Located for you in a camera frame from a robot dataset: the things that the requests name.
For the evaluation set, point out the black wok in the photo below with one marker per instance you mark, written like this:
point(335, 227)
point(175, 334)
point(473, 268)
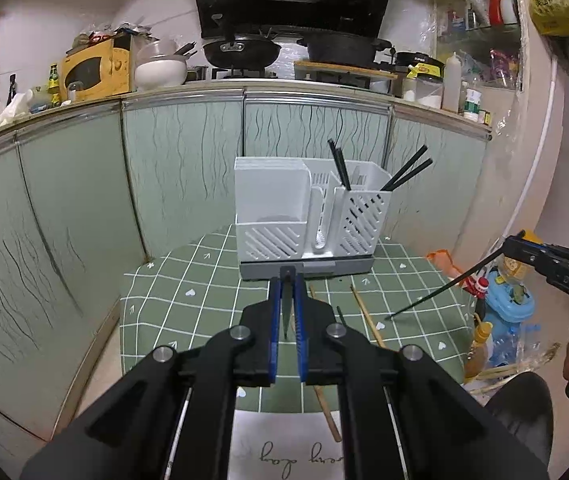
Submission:
point(242, 52)

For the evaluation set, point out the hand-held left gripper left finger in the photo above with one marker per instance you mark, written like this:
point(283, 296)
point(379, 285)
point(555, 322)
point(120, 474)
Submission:
point(257, 350)

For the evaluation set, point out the white plastic bag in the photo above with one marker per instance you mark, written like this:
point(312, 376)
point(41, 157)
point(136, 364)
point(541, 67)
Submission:
point(7, 112)

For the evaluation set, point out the white pipe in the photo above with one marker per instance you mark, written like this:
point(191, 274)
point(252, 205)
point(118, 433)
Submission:
point(531, 170)

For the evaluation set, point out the clear plastic bottle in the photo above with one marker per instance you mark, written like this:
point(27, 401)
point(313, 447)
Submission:
point(514, 345)

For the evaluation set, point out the wooden board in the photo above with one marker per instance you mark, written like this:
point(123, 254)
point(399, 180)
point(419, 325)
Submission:
point(344, 69)

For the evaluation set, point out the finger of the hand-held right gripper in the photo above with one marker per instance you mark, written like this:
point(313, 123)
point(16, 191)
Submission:
point(534, 264)
point(529, 247)

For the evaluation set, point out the red cap dark bottle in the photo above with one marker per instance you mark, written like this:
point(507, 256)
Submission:
point(479, 290)

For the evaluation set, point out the blue plastic container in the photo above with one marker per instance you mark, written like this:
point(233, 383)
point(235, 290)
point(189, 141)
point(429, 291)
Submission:
point(509, 300)

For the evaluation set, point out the white bottle green label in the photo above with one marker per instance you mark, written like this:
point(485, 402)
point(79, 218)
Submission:
point(473, 105)

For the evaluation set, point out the yellow lid jar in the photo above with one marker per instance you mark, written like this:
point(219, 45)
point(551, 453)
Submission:
point(517, 270)

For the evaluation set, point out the yellow microwave oven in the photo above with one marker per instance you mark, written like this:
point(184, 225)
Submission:
point(94, 70)

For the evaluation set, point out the pale straw bundle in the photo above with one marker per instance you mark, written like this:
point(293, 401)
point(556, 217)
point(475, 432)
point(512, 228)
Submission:
point(514, 367)

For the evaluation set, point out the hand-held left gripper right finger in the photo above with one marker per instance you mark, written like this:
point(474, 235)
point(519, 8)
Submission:
point(319, 350)

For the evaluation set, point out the white squeeze bottle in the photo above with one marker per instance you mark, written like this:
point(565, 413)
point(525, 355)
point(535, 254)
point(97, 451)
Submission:
point(451, 85)

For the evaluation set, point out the green glass bottle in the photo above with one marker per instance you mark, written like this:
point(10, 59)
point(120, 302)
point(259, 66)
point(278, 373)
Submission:
point(53, 85)

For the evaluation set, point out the black cast iron pot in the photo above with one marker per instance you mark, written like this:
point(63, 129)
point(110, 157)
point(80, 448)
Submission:
point(342, 50)

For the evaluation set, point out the person's right leg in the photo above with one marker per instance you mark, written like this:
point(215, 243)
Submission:
point(519, 410)

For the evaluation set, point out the green checked tablecloth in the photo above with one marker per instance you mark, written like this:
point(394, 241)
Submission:
point(189, 310)

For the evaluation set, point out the orange bag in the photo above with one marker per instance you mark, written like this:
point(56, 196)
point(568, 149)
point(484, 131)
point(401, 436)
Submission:
point(442, 265)

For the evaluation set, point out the white slotted utensil holder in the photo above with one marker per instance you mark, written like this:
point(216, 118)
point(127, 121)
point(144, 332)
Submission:
point(269, 195)

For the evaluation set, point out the clear wall shelf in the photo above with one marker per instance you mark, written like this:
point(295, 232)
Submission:
point(484, 40)

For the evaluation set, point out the yellow cap oil bottle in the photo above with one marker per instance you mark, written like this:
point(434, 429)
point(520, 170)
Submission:
point(479, 350)

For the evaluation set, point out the clear jar black lid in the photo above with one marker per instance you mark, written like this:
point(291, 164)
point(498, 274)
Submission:
point(422, 80)

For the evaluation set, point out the white pot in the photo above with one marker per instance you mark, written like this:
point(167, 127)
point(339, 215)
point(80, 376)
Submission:
point(162, 70)

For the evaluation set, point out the gas stove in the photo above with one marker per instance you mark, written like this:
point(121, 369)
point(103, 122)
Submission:
point(244, 74)

